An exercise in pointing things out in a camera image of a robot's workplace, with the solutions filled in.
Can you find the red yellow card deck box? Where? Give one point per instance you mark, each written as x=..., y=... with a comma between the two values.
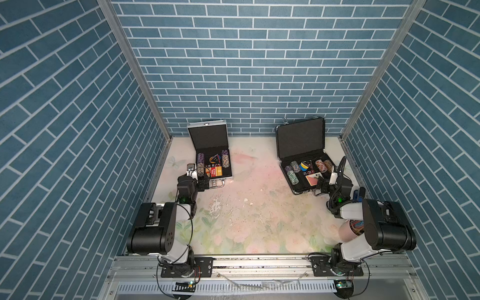
x=215, y=171

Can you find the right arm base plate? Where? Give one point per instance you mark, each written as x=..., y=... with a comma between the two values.
x=323, y=266

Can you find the black poker set case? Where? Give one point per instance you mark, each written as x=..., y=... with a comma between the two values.
x=301, y=141

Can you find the yellow dealer button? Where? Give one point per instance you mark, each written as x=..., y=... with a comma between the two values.
x=304, y=166

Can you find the ace of spades card deck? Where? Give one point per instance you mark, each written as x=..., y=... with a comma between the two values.
x=313, y=179

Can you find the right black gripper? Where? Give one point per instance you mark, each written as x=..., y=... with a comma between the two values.
x=324, y=185

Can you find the triangular button black case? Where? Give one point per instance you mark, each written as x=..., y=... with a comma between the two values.
x=309, y=164

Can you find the purple chip stack left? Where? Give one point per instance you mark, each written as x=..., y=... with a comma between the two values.
x=200, y=159

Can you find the silver aluminium poker case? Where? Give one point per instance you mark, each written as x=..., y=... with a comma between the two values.
x=210, y=138

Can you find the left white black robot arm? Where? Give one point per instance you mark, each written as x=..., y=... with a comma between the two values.
x=153, y=230

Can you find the aluminium front rail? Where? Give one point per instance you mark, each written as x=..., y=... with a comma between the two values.
x=300, y=267

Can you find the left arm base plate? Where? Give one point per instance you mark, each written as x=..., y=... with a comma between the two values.
x=199, y=266

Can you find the triangular all-in button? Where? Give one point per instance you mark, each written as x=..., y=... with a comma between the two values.
x=216, y=160

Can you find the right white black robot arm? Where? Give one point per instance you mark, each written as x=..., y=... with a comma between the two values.
x=384, y=226

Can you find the red white chip stack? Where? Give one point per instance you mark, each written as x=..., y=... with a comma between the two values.
x=321, y=166

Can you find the brown dark chip stack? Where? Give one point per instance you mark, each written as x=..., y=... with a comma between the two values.
x=329, y=165

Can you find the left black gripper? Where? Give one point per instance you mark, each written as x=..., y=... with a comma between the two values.
x=202, y=182

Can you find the green white chip stack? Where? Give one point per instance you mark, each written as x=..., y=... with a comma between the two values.
x=293, y=178

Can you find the orange blue chips black case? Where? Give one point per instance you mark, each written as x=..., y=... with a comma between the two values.
x=295, y=166

